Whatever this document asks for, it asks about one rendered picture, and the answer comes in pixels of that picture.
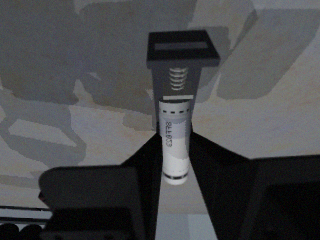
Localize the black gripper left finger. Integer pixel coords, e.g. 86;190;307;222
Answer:
38;132;163;240

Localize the white cylindrical battery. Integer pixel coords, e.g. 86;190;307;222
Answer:
159;97;191;185

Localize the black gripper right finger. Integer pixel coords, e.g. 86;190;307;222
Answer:
189;131;320;240

